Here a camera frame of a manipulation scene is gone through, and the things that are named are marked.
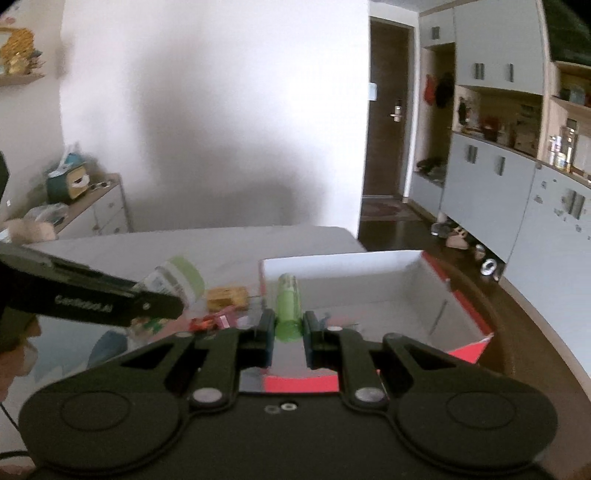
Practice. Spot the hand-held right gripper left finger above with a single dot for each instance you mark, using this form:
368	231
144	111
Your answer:
267	339

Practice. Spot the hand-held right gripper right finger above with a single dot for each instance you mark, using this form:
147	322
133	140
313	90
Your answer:
310	341

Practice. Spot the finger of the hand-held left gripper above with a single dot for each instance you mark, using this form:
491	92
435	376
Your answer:
157	305

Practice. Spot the white bottle with green cap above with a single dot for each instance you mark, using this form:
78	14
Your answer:
180	281

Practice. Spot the green tube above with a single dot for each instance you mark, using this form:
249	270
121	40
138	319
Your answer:
287	304

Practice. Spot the red and white cardboard box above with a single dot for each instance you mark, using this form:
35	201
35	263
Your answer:
369	286

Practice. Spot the person's left hand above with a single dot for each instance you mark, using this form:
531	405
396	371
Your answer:
25	355

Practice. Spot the yellow box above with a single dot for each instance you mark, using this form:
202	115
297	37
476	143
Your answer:
226	297

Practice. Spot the fish printed blanket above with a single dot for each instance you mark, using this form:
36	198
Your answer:
111	346

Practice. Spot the round beige box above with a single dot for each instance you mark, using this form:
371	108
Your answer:
30	230

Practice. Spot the clear plastic bag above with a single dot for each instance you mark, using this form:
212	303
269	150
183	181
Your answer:
46	214

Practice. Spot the white bed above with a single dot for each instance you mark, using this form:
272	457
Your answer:
231	249

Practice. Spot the white wooden nightstand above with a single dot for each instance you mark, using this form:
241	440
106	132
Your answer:
104	212

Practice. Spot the teal tissue box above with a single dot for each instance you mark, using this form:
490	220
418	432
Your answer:
69	182

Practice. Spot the brown doormat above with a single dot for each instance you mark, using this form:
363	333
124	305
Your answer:
385	210

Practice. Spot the pair of beige shoes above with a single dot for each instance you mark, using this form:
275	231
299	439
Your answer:
450	233

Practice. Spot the dark brown door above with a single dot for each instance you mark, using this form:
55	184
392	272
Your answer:
385	138

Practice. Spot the red hanging garment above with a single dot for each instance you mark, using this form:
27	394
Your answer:
430	90

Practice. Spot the black hanging garment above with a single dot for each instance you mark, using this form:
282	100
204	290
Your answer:
445	90

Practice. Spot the grey wall cabinet unit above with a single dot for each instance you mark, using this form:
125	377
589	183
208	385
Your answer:
489	184

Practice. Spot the wall shelf with yellow plush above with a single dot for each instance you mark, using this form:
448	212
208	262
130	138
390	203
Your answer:
18	55

